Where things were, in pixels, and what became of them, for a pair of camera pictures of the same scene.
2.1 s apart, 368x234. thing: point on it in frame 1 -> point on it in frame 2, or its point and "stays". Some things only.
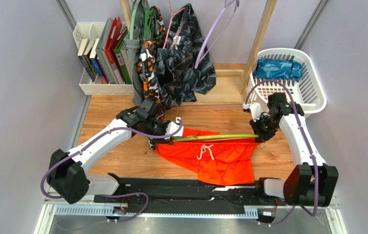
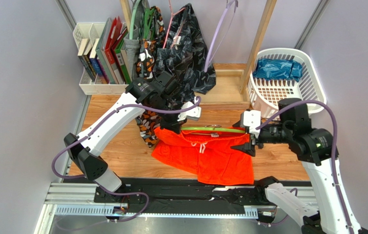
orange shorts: [219, 162] stays
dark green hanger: [149, 13] stays
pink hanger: [172, 14] stays
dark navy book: [80, 54] stays
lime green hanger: [204, 137] -> [214, 128]
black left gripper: [161, 141] -> [174, 126]
